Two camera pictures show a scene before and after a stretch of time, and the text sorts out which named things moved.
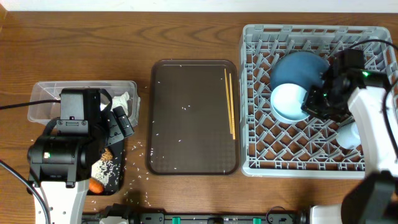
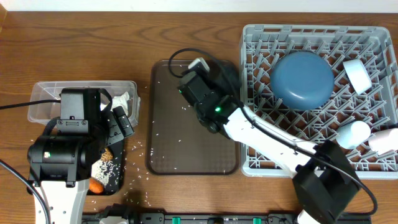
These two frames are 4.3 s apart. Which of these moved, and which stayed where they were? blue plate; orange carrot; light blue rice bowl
Moved: light blue rice bowl
Stayed: blue plate; orange carrot
